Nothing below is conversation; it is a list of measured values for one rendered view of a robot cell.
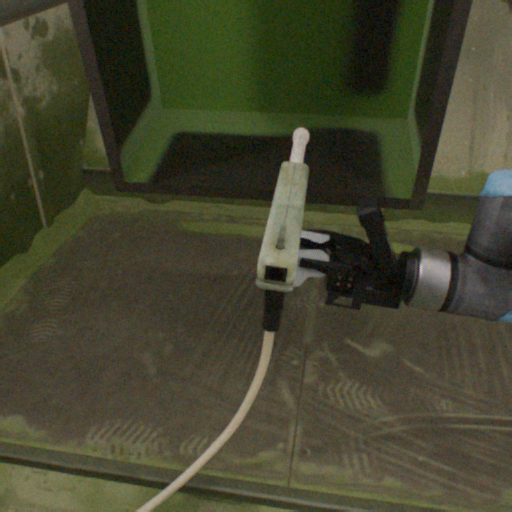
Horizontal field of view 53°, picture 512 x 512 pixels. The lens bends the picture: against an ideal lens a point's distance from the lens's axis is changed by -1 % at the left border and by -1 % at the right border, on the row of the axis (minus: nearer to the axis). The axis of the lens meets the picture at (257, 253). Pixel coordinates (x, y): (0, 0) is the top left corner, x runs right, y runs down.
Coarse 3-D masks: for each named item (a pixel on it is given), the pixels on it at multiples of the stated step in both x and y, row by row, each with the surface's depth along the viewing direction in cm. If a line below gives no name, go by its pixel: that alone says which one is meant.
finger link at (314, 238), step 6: (306, 234) 77; (312, 234) 78; (318, 234) 78; (300, 240) 77; (306, 240) 77; (312, 240) 76; (318, 240) 76; (324, 240) 77; (300, 246) 78; (306, 246) 77; (312, 246) 76; (318, 246) 76; (324, 246) 77; (324, 252) 78
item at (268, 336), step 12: (264, 336) 86; (264, 348) 86; (264, 360) 88; (264, 372) 89; (252, 384) 90; (252, 396) 91; (240, 408) 92; (240, 420) 92; (228, 432) 93; (216, 444) 93; (204, 456) 93; (192, 468) 92; (180, 480) 92; (168, 492) 92; (156, 504) 91
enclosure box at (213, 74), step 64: (128, 0) 102; (192, 0) 110; (256, 0) 108; (320, 0) 107; (384, 0) 105; (448, 0) 86; (128, 64) 105; (192, 64) 120; (256, 64) 118; (320, 64) 116; (384, 64) 114; (448, 64) 78; (128, 128) 108; (192, 128) 121; (256, 128) 120; (320, 128) 120; (384, 128) 119; (192, 192) 102; (256, 192) 99; (320, 192) 102; (384, 192) 101
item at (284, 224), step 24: (288, 168) 85; (288, 192) 78; (288, 216) 72; (264, 240) 67; (288, 240) 67; (264, 264) 63; (288, 264) 63; (264, 288) 65; (288, 288) 65; (264, 312) 82
